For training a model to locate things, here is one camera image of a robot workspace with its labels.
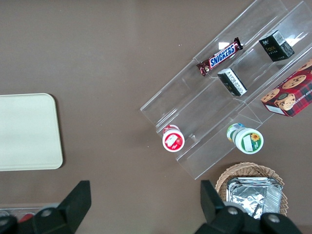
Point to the aluminium foil tray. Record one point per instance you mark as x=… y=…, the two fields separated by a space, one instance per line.
x=251 y=201
x=248 y=181

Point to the red tartan cookie box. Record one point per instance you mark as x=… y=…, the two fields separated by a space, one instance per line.
x=291 y=93

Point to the red strawberry yogurt cup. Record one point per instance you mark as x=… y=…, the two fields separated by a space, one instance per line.
x=173 y=140

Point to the clear plastic container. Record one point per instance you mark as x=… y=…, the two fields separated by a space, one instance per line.
x=22 y=210

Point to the small red object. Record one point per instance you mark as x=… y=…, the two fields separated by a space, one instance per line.
x=26 y=217

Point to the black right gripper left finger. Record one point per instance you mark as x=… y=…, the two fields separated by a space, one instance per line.
x=68 y=209

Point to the clear acrylic stepped shelf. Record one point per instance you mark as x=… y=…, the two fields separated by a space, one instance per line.
x=202 y=107

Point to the Snickers chocolate bar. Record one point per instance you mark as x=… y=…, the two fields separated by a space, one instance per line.
x=220 y=57

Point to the green flower yogurt cup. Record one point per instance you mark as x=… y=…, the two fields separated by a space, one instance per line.
x=247 y=140

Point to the cream rectangular tray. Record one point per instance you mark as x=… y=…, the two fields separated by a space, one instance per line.
x=26 y=131

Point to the small black barcode box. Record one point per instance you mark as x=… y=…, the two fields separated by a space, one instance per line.
x=232 y=81

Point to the large black Face box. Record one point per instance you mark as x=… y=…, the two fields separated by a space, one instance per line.
x=275 y=47

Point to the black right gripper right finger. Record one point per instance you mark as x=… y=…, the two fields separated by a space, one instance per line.
x=217 y=212

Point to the woven wicker basket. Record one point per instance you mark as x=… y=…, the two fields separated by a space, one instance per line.
x=246 y=169

